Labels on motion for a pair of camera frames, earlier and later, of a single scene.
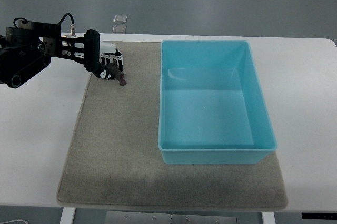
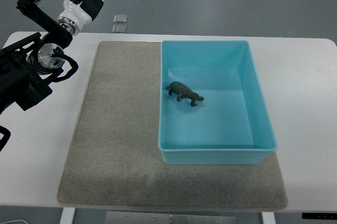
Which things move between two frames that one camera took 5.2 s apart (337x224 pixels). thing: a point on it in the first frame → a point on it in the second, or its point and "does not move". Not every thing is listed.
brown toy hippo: (116, 73) → (180, 90)
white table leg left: (68, 215) does not move
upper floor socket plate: (120, 19) does not move
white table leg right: (268, 217) does not move
